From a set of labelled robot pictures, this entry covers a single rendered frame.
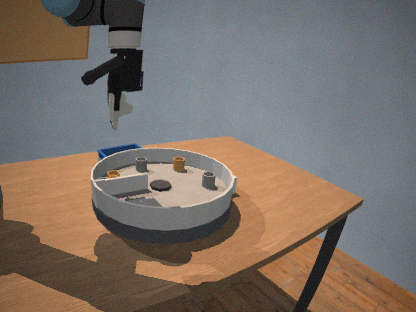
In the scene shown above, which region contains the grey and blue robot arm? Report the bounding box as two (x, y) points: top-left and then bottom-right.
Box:
(41, 0), (145, 85)

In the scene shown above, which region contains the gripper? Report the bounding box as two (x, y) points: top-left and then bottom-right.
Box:
(107, 48), (144, 131)

